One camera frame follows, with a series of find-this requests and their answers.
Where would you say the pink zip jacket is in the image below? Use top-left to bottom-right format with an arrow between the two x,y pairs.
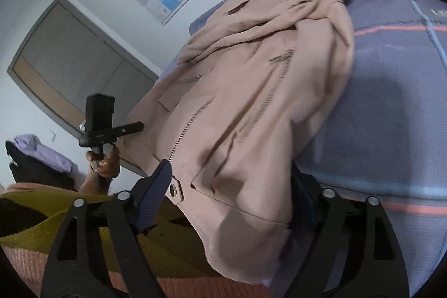
123,0 -> 354,284

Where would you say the person's left hand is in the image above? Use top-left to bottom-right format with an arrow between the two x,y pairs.
80,147 -> 120,195

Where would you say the lilac garment on floor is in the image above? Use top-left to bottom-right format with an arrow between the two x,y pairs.
13,134 -> 74,174

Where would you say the black garment on floor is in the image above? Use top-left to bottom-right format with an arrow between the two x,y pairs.
5,141 -> 75,190

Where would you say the grey wooden door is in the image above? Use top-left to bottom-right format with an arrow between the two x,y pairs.
6,0 -> 160,179

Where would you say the mustard and pink sweater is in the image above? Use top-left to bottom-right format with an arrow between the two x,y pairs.
0,182 -> 274,298

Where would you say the purple plaid bed sheet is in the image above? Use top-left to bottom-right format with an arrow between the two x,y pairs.
153,0 -> 447,298

